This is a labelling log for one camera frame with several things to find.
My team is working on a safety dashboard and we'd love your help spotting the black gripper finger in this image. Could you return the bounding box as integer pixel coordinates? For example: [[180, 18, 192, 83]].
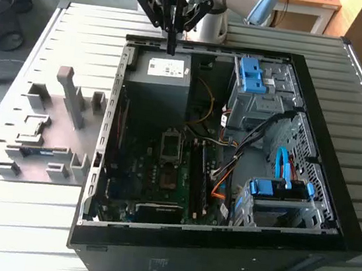
[[169, 0, 215, 62], [126, 0, 178, 56]]

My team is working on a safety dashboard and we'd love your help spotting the metal socket cover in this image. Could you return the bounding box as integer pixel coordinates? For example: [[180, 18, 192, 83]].
[[158, 129, 186, 165]]

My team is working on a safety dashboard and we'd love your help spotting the silver green-edged CPU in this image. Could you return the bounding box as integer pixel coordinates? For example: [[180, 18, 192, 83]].
[[23, 119, 44, 140]]

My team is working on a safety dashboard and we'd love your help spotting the CPU socket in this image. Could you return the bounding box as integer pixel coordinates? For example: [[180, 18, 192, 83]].
[[156, 161, 182, 193]]

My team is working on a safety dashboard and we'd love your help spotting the grey power supply unit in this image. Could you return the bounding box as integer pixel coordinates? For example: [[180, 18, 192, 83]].
[[120, 46, 196, 123]]

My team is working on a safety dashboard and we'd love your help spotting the empty blue disk carrier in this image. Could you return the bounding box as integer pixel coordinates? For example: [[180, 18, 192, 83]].
[[236, 56, 265, 95]]

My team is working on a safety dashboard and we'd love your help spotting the grey metal drive cage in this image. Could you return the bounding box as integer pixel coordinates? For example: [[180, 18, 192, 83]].
[[224, 54, 311, 138]]

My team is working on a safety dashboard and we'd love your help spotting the black mesh waste bin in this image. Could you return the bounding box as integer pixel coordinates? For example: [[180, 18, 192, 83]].
[[0, 0, 30, 54]]

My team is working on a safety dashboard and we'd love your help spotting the grey plastic parts rack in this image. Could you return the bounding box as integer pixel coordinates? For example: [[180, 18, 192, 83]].
[[0, 58, 113, 193]]

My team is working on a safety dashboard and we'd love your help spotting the black RAM slot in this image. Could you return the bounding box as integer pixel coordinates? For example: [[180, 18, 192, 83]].
[[192, 139, 217, 216], [183, 137, 208, 219]]

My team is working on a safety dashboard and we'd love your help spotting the dark green motherboard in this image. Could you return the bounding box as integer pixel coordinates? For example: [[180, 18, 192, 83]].
[[96, 112, 236, 236]]

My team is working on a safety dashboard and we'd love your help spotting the green RAM stick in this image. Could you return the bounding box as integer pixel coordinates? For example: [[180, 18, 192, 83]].
[[17, 143, 68, 164]]

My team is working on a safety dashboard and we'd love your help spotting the blue carrier with black disk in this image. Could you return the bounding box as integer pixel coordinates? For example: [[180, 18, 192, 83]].
[[247, 174, 316, 204]]

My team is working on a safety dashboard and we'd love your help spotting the black graphics card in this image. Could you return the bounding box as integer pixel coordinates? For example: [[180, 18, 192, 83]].
[[132, 197, 187, 229]]

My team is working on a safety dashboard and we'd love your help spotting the silver disk bay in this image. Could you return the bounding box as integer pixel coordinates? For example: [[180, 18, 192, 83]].
[[229, 176, 328, 238]]

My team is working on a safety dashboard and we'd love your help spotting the black open PC case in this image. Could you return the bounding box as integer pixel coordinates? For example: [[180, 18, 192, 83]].
[[62, 26, 362, 271]]

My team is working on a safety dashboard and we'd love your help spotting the yellow wire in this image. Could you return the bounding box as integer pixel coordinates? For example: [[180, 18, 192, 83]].
[[185, 76, 218, 129]]

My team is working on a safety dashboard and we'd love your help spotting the black wire bundle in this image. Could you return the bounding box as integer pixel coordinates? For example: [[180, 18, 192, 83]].
[[214, 103, 295, 196]]

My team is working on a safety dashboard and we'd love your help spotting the blue wire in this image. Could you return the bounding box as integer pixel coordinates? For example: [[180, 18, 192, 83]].
[[271, 146, 298, 190]]

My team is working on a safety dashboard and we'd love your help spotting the orange wire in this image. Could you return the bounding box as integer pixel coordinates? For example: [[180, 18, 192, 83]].
[[210, 163, 236, 201]]

